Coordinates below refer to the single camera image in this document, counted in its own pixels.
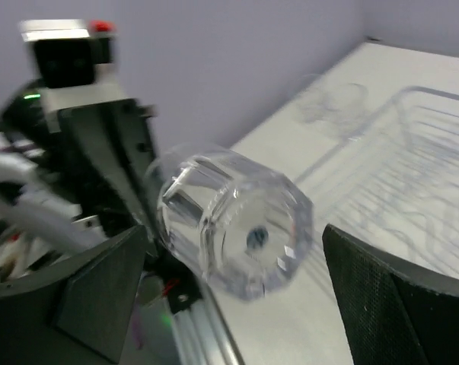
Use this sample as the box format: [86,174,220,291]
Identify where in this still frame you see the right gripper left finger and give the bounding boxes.
[0,226,148,364]

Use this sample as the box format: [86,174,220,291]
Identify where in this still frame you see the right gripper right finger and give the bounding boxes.
[322,224,459,364]

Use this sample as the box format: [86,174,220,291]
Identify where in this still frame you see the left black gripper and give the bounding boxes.
[57,99,163,266]

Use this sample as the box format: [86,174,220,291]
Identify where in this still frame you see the clear glass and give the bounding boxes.
[289,74,368,139]
[143,144,313,301]

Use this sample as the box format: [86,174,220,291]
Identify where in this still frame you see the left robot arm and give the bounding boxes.
[0,81,165,270]

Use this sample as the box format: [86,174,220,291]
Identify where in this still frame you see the clear plastic dish rack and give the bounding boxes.
[296,87,459,279]

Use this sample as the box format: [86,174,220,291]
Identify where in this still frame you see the aluminium front rail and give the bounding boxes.
[131,273,244,364]

